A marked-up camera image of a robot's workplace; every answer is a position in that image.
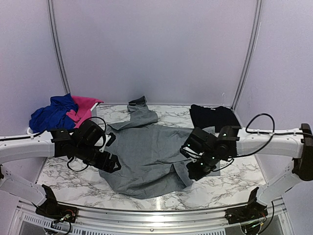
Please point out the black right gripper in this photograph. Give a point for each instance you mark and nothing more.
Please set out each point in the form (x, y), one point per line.
(195, 174)

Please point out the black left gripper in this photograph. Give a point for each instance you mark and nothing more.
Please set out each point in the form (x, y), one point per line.
(102, 165)

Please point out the grey garment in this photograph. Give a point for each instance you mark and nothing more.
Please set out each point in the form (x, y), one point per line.
(151, 163)

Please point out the black t-shirt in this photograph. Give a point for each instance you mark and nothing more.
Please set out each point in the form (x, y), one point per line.
(217, 117)

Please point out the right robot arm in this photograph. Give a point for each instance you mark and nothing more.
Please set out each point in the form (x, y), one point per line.
(232, 142)

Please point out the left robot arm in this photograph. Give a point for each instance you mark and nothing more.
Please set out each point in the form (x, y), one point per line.
(86, 143)

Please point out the white plastic laundry basket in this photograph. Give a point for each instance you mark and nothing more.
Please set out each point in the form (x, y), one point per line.
(94, 115)

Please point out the pink garment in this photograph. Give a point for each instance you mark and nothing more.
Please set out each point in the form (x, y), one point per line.
(85, 107)

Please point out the blue garment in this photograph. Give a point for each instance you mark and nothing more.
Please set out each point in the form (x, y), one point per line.
(54, 116)

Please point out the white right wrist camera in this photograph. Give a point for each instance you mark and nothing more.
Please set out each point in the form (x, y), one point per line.
(190, 154)

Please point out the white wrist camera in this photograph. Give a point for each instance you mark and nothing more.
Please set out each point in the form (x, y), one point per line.
(190, 154)
(106, 141)

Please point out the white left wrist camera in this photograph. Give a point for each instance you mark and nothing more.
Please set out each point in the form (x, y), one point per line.
(106, 141)

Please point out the aluminium front frame rail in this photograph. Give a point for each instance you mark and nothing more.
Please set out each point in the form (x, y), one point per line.
(97, 221)

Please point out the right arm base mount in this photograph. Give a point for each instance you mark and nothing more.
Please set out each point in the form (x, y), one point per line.
(244, 214)

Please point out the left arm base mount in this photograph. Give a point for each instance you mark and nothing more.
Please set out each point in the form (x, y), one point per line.
(58, 212)

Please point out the right aluminium corner post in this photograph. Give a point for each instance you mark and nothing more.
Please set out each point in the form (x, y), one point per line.
(249, 53)

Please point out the aluminium corner post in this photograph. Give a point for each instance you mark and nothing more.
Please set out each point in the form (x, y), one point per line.
(56, 45)
(249, 53)

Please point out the left aluminium corner post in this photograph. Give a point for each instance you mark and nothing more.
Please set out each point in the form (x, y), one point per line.
(56, 45)

